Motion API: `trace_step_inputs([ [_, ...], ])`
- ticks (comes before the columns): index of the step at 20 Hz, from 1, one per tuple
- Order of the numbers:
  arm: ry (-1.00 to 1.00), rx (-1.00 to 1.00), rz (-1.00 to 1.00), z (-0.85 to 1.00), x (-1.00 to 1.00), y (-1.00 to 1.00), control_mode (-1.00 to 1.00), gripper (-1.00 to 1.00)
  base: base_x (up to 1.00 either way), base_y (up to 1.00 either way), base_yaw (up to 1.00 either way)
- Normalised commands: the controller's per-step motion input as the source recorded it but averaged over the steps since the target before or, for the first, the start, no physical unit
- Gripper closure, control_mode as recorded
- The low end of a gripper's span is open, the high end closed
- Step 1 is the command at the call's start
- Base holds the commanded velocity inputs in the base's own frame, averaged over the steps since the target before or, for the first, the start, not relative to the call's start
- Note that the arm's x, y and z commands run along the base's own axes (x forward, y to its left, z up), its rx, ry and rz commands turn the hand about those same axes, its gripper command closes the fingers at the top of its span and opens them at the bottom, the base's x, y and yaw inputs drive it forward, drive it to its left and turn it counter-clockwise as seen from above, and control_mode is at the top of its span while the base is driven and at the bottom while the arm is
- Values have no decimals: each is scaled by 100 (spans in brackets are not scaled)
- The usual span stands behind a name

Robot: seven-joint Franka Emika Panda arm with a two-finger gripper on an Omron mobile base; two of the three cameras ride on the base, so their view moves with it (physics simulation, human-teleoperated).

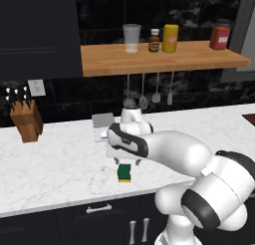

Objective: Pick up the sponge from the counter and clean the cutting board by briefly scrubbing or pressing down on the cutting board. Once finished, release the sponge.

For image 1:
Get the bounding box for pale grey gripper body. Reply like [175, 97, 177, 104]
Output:
[106, 144, 147, 161]

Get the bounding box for green and yellow sponge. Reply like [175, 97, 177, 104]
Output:
[117, 163, 132, 184]

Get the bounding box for dark cupboard door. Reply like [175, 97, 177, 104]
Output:
[59, 216, 139, 245]
[137, 192, 171, 245]

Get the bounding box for hanging metal spoon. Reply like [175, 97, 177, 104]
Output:
[138, 73, 149, 110]

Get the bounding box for hanging metal spatula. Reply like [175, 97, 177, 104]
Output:
[151, 72, 162, 105]

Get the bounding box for dark drawer front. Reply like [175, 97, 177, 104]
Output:
[54, 194, 141, 225]

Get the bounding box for hanging metal ladle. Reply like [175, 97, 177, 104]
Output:
[126, 73, 131, 100]

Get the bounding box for hanging narrow metal utensil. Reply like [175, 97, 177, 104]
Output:
[166, 71, 174, 107]

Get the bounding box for wooden knife block with knives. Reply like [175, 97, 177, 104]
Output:
[4, 86, 45, 144]

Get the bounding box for dark plain cabinet front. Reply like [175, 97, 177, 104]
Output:
[0, 209, 64, 245]

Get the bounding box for clear glass cup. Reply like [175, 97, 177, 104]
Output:
[122, 23, 142, 55]

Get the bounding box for brown bottle with white cap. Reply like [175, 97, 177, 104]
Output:
[147, 28, 161, 54]

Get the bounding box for brown sink basin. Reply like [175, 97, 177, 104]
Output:
[241, 113, 255, 127]

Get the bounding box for yellow bottle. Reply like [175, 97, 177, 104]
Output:
[160, 23, 180, 54]

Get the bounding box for dark upper cupboard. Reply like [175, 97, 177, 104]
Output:
[0, 0, 84, 82]

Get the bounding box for red jar with dark lid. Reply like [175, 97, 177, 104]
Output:
[209, 18, 232, 51]

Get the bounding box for silver drawer handle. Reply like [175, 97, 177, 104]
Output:
[86, 203, 114, 214]

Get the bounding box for silver cupboard door handle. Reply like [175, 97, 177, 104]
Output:
[127, 219, 137, 245]
[141, 217, 150, 244]

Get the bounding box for wooden wall shelf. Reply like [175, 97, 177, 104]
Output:
[80, 40, 253, 79]

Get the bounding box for white wall socket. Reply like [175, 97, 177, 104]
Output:
[27, 78, 47, 98]

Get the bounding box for grey window frame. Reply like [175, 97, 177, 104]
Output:
[220, 0, 255, 84]

